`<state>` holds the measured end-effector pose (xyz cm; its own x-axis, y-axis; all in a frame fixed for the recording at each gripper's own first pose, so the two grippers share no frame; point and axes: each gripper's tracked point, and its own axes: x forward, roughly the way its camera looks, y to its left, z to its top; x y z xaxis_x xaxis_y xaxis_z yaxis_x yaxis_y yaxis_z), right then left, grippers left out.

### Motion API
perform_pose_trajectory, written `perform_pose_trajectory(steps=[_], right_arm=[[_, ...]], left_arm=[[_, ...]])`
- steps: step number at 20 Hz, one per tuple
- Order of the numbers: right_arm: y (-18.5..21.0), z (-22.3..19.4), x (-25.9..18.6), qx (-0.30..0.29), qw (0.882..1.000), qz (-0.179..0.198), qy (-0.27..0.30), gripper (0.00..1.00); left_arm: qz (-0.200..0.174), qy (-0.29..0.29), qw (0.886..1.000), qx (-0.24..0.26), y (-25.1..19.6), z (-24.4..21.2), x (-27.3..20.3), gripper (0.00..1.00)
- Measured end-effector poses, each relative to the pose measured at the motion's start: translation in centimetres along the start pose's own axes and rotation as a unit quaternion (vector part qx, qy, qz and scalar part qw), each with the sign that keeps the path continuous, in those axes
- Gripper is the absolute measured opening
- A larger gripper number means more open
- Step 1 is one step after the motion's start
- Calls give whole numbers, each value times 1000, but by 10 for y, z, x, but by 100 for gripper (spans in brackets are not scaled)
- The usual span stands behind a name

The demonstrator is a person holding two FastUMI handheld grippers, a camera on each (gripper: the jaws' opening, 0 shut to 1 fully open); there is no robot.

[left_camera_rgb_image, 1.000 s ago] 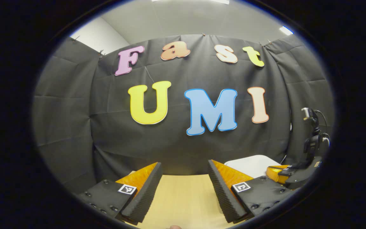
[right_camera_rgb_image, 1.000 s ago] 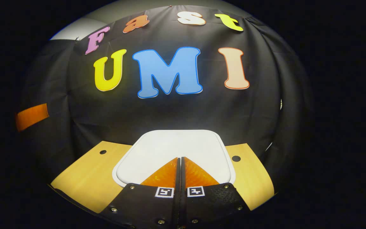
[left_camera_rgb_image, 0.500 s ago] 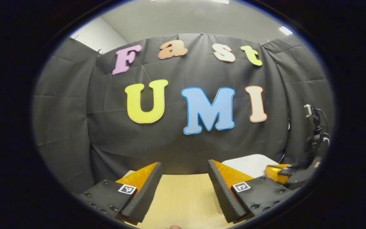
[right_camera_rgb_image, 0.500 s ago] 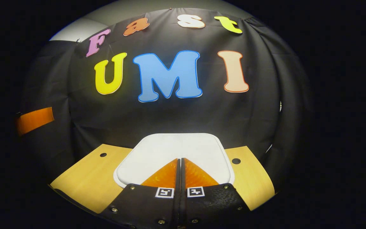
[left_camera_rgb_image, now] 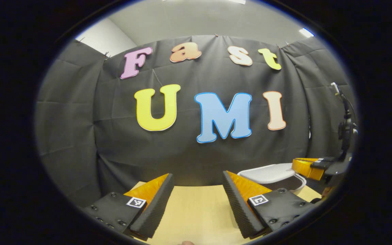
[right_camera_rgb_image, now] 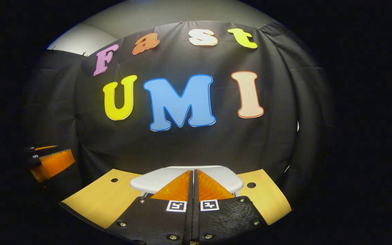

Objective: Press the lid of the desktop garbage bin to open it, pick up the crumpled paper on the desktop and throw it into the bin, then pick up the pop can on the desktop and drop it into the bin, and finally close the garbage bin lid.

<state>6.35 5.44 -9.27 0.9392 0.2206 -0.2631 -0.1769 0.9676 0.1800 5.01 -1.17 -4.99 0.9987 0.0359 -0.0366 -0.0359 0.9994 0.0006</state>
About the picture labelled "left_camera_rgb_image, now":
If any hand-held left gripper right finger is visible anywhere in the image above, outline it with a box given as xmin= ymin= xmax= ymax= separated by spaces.
xmin=222 ymin=170 xmax=320 ymax=239

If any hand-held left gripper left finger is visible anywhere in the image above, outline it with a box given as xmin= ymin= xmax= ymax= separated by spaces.
xmin=83 ymin=173 xmax=175 ymax=239

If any white desktop garbage bin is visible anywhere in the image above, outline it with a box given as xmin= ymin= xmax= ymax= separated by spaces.
xmin=238 ymin=163 xmax=307 ymax=195

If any wooden desktop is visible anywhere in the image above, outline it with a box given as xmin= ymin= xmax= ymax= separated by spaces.
xmin=128 ymin=181 xmax=322 ymax=245

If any black backdrop cloth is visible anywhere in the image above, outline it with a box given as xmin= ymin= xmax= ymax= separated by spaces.
xmin=34 ymin=34 xmax=358 ymax=206

